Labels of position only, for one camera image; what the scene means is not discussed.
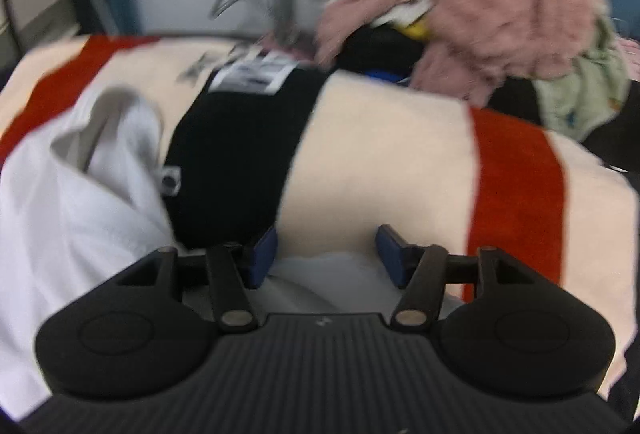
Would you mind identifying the pale green cloth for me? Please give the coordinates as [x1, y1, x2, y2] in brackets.
[532, 14, 632, 140]

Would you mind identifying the striped fleece blanket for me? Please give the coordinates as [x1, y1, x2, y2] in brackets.
[0, 34, 640, 420]

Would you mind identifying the white shirt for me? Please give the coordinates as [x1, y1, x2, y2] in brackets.
[0, 86, 401, 422]

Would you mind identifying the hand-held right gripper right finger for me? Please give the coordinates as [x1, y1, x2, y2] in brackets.
[376, 224, 538, 331]

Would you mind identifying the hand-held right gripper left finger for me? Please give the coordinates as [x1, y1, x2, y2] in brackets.
[114, 228, 279, 333]

